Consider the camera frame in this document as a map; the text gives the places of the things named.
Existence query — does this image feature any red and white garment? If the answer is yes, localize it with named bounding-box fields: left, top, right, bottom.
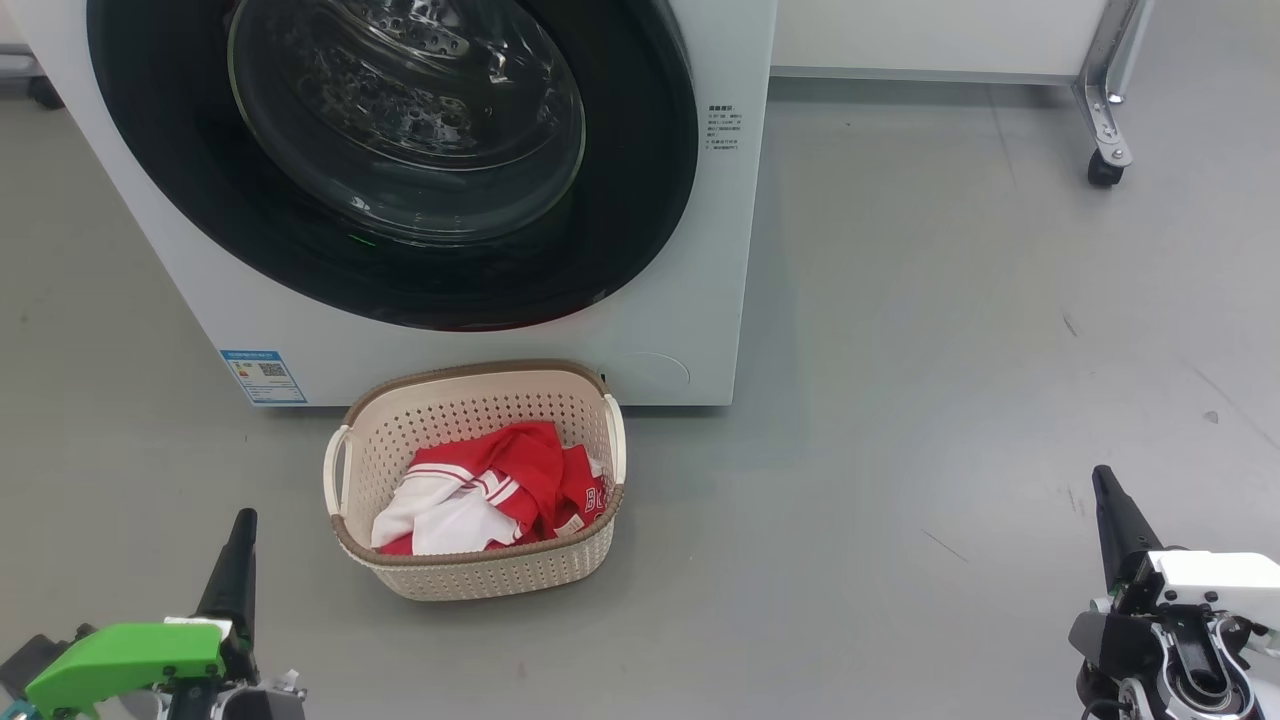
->
left=370, top=420, right=612, bottom=558

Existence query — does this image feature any cream perforated laundry basket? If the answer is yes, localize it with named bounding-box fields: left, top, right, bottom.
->
left=322, top=359, right=629, bottom=602

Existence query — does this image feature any small printed text label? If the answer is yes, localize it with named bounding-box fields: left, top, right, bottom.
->
left=706, top=102, right=745, bottom=162

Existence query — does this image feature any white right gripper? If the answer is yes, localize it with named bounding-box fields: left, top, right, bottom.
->
left=1067, top=464, right=1280, bottom=720

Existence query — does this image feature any white cart panel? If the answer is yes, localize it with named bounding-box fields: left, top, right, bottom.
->
left=770, top=0, right=1113, bottom=87

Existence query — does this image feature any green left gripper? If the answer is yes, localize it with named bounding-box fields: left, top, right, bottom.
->
left=25, top=507, right=306, bottom=720

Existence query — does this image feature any metal cart leg with caster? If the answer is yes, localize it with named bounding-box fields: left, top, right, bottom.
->
left=1071, top=0, right=1157, bottom=189

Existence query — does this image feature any white front-load washing machine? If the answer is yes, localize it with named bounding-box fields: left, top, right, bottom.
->
left=0, top=0, right=780, bottom=409

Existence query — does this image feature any blue energy label sticker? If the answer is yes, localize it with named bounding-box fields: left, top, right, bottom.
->
left=219, top=348, right=308, bottom=407

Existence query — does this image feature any round washing machine glass door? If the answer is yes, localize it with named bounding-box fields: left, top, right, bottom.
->
left=86, top=0, right=700, bottom=332

